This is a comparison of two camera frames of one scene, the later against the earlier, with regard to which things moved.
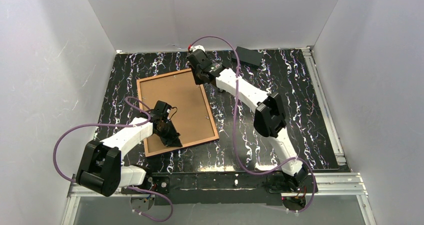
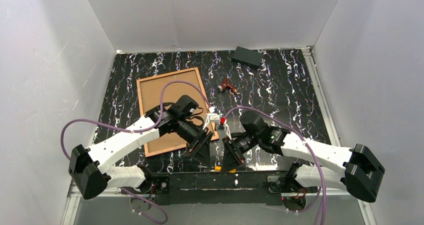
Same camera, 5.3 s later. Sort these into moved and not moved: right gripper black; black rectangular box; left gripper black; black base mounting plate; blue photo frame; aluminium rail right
Moved: left gripper black; right gripper black
Not moved: aluminium rail right; black base mounting plate; blue photo frame; black rectangular box
